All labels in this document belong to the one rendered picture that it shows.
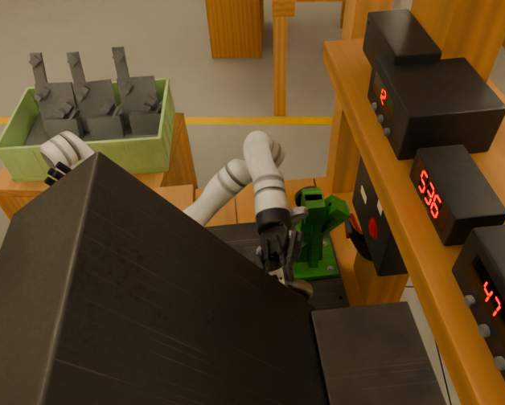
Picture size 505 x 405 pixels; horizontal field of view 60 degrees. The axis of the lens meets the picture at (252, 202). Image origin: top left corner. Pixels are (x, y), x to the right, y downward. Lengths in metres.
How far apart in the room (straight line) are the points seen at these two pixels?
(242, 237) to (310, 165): 1.62
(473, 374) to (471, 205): 0.18
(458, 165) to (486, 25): 0.24
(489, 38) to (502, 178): 0.21
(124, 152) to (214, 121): 1.67
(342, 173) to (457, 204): 0.94
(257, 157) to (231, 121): 2.33
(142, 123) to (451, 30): 1.37
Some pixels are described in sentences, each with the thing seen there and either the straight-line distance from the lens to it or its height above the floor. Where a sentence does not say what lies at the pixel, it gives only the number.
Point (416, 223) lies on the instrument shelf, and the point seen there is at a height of 1.54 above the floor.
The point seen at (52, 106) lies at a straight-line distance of 2.00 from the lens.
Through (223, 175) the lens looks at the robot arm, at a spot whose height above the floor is 1.25.
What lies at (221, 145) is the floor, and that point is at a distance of 3.08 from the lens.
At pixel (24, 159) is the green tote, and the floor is 0.90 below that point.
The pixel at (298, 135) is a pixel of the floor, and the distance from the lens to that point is 3.14.
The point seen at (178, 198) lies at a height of 0.90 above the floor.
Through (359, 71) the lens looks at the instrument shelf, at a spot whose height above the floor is 1.54.
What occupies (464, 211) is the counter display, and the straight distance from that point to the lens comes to 0.53.
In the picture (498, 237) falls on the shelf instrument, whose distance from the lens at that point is 0.48.
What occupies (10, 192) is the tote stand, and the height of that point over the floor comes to 0.78.
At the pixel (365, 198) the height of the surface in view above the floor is 1.42.
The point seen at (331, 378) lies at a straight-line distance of 0.77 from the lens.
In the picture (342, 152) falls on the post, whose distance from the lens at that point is 1.38.
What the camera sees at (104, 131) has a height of 0.88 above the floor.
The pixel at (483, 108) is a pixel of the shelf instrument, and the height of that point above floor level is 1.61.
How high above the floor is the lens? 1.95
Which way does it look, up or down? 47 degrees down
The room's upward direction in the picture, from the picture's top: 4 degrees counter-clockwise
